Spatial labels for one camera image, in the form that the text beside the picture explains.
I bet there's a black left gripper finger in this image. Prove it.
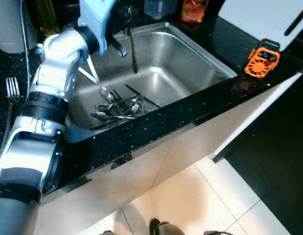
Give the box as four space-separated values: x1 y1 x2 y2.
111 37 129 58
128 25 139 74

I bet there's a clear plastic container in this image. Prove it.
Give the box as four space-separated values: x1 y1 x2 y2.
144 0 179 20

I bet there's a stainless steel sink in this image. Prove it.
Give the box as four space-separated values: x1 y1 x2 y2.
67 22 239 143

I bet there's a light blue left wrist camera mount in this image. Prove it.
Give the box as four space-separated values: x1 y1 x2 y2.
77 0 119 55

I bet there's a white cutting board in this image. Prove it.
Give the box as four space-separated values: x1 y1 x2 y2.
218 0 303 52

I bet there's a grey plastic container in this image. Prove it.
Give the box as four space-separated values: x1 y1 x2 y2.
0 0 40 54

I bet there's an orange soap pouch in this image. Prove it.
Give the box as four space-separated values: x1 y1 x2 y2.
179 0 210 24

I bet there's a black door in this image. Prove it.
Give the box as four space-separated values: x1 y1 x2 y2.
213 64 303 235

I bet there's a black chopstick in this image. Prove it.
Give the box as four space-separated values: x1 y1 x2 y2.
125 84 161 108

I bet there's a white hose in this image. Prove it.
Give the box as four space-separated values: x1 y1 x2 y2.
85 55 101 85

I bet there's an orange portable fan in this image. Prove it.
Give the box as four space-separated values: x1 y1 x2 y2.
243 39 281 79

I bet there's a silver fork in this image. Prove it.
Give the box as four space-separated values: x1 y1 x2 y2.
125 95 145 117
0 76 21 152

